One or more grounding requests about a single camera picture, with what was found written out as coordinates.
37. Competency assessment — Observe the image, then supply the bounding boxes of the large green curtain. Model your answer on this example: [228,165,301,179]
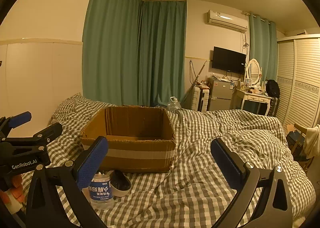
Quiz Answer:
[82,0,187,107]

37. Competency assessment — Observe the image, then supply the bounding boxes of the white dressing table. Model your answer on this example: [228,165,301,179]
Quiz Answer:
[230,88,272,116]

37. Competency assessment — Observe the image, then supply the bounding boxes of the black backpack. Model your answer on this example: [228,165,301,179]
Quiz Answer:
[266,79,280,98]

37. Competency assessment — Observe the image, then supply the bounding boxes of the broom with long handle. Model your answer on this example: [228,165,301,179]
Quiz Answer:
[182,60,207,103]

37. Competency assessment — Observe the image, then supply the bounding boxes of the white oval vanity mirror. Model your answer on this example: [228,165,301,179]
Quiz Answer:
[245,58,261,86]

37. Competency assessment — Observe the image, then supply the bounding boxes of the brown cardboard box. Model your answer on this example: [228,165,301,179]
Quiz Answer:
[80,106,176,173]

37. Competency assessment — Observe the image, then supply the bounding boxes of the dark slipper white sole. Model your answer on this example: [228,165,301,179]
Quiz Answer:
[107,169,131,197]

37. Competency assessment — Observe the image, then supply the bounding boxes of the green window curtain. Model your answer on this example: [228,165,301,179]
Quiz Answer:
[249,14,278,81]

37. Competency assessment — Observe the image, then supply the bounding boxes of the white air conditioner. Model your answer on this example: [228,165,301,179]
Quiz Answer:
[207,10,248,33]

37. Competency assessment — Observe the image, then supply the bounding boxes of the white suitcase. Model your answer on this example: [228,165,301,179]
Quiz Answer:
[190,84,210,112]

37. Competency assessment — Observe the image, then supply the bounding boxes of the white louvered wardrobe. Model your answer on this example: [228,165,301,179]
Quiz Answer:
[276,34,319,127]

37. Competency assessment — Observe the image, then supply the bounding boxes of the wooden chair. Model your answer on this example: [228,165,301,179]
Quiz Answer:
[286,123,313,173]

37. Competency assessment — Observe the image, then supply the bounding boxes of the white cloth on chair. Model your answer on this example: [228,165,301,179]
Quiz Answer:
[303,125,320,159]

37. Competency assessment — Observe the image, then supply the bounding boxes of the grey mini fridge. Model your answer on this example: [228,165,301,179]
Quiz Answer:
[208,77,234,111]

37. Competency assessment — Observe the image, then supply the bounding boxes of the clear large water jug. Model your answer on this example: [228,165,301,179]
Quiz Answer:
[167,96,182,112]

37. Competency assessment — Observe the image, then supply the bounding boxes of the cotton swab jar blue label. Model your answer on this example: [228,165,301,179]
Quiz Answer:
[88,172,114,210]

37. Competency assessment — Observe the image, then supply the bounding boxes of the black wall television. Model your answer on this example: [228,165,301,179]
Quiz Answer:
[212,47,246,75]

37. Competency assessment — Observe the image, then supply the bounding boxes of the person's left hand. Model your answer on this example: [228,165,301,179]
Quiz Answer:
[0,174,25,204]

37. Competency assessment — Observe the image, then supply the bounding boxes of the grey checkered bed cover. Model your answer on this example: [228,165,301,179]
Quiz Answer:
[21,92,316,228]

